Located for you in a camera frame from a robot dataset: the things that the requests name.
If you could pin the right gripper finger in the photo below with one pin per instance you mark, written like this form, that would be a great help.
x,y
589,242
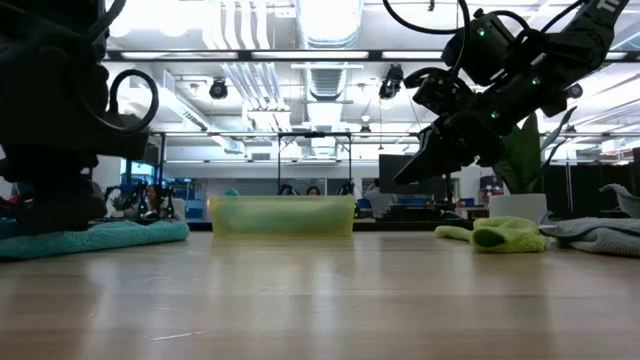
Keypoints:
x,y
447,160
427,150

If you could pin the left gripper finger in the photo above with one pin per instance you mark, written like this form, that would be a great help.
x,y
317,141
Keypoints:
x,y
60,200

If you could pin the teal microfiber towel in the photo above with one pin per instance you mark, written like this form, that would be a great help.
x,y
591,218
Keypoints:
x,y
125,237

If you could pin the lime green microfiber towel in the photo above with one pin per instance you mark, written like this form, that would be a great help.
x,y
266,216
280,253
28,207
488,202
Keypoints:
x,y
500,235

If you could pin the grey microfiber towel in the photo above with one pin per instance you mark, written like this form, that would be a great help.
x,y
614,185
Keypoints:
x,y
600,232

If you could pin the yellow translucent plastic basket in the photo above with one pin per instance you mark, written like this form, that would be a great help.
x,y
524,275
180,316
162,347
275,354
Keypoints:
x,y
282,216

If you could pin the black workstation robot arm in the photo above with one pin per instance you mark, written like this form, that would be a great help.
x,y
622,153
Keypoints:
x,y
168,200
286,189
141,197
346,189

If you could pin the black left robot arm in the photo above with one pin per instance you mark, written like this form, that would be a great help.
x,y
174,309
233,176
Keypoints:
x,y
45,45

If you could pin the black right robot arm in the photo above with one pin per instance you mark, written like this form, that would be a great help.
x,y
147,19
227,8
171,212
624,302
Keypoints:
x,y
565,50

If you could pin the large black monitor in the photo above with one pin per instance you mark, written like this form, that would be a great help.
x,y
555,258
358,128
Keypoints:
x,y
387,165

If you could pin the blue storage bins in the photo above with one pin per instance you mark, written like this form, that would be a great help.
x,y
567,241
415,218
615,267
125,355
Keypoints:
x,y
415,201

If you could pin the person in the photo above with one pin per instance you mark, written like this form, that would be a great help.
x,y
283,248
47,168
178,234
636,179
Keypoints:
x,y
152,199
377,197
313,190

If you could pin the snake plant in white pot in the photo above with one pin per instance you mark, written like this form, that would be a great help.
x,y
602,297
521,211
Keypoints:
x,y
520,206

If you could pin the black round spotlight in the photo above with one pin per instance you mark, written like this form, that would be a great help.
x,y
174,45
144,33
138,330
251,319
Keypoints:
x,y
574,91
218,90

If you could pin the black beam with light strips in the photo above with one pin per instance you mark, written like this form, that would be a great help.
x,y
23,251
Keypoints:
x,y
372,55

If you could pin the black partition screen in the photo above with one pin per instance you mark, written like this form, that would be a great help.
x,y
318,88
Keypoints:
x,y
590,185

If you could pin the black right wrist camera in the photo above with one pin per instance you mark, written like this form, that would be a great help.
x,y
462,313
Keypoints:
x,y
440,92

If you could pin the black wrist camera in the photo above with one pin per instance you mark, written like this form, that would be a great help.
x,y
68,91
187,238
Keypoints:
x,y
440,92
127,145

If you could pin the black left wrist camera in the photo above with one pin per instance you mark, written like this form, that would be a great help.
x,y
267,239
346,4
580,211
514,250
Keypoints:
x,y
127,145

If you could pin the black hanging camera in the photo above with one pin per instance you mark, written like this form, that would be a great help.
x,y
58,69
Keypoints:
x,y
390,80

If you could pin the black workstation frame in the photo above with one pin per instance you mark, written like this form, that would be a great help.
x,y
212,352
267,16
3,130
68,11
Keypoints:
x,y
312,135

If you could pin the silver ventilation duct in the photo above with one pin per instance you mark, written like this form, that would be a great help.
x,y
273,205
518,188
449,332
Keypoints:
x,y
327,20

